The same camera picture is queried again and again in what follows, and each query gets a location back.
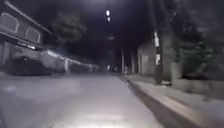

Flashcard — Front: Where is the raised concrete sidewalk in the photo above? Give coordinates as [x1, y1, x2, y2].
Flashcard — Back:
[121, 73, 224, 128]

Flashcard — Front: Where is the pale wall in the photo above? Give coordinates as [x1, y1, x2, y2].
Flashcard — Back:
[136, 42, 157, 76]

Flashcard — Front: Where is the dark tree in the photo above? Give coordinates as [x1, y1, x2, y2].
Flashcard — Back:
[50, 12, 88, 48]

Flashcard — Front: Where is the long boundary wall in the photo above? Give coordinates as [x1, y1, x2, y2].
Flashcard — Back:
[0, 42, 101, 75]

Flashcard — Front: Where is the utility pole with pale bands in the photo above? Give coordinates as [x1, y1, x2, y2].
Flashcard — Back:
[149, 0, 164, 86]

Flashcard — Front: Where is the grey concrete road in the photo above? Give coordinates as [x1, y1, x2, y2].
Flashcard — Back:
[0, 72, 164, 128]

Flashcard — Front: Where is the dark bush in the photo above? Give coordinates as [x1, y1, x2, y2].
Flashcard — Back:
[175, 33, 224, 81]

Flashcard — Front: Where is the house with arched windows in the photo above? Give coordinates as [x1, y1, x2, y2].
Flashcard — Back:
[0, 0, 53, 68]

